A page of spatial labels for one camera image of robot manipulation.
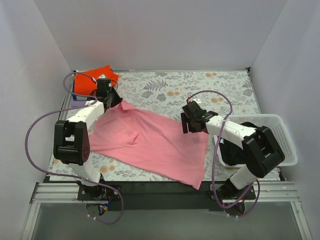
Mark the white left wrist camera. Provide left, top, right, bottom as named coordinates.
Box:
left=91, top=74, right=106, bottom=84

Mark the folded orange shirt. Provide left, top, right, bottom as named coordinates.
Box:
left=74, top=65, right=119, bottom=95

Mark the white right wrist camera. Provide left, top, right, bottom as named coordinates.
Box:
left=187, top=98, right=202, bottom=105

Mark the pink polo shirt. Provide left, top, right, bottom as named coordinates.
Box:
left=89, top=101, right=209, bottom=190

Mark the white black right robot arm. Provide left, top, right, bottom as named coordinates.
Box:
left=181, top=101, right=285, bottom=199

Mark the aluminium front frame rail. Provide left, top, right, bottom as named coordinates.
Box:
left=21, top=180, right=312, bottom=240

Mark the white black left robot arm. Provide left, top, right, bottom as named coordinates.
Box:
left=53, top=75, right=122, bottom=200

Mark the black shirt in basket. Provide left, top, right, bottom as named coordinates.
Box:
left=216, top=121, right=257, bottom=168

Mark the folded lavender shirt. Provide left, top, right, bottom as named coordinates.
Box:
left=69, top=98, right=86, bottom=108

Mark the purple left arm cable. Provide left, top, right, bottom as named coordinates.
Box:
left=24, top=72, right=125, bottom=225

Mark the white plastic laundry basket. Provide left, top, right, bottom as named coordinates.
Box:
left=219, top=114, right=298, bottom=168

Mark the floral patterned table mat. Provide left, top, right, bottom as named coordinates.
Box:
left=50, top=71, right=261, bottom=181

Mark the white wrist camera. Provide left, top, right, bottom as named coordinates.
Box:
left=91, top=74, right=106, bottom=84
left=187, top=98, right=202, bottom=105

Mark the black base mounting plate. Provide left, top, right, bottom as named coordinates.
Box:
left=77, top=180, right=257, bottom=212

